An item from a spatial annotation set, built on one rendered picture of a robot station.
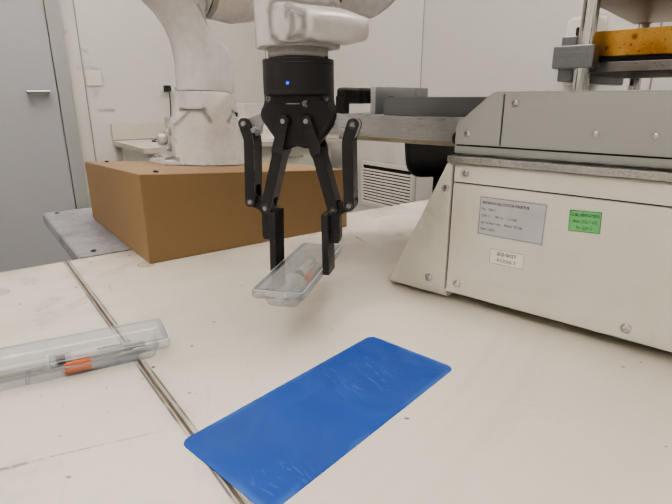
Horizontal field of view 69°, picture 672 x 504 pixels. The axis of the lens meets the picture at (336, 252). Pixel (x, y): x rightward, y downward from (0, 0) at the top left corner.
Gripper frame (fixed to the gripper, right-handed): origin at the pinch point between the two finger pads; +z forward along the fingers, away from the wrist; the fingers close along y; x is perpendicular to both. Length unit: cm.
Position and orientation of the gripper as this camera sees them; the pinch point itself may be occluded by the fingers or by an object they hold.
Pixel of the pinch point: (302, 243)
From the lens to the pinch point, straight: 57.6
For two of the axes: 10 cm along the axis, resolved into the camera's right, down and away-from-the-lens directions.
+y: -9.7, -0.6, 2.2
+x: -2.3, 2.8, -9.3
